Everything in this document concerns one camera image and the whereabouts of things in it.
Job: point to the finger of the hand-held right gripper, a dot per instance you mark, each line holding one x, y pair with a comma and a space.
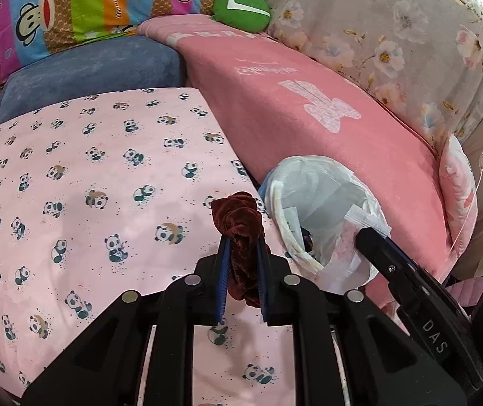
444, 296
397, 279

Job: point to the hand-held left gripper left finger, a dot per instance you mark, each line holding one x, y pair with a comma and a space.
222, 279

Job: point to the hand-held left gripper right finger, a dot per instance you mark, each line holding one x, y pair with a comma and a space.
262, 279

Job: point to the dark red velvet scrunchie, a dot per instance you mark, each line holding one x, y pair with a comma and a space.
241, 228

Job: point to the clear zip bag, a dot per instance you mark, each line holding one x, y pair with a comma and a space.
361, 218

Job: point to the bin with white plastic liner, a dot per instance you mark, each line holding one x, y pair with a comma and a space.
321, 203

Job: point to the pink printed pillow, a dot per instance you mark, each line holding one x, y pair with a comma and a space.
459, 186

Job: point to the pink panda print sheet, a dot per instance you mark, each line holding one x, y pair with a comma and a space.
76, 177

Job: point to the pink blanket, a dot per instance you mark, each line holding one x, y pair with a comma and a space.
288, 63

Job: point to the blue cushion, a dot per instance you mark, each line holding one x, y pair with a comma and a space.
89, 67

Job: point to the floral quilt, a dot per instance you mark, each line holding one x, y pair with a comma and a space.
393, 8

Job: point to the green plush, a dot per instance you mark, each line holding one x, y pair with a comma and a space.
241, 8

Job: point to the colourful monkey print pillow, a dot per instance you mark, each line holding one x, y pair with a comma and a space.
76, 0

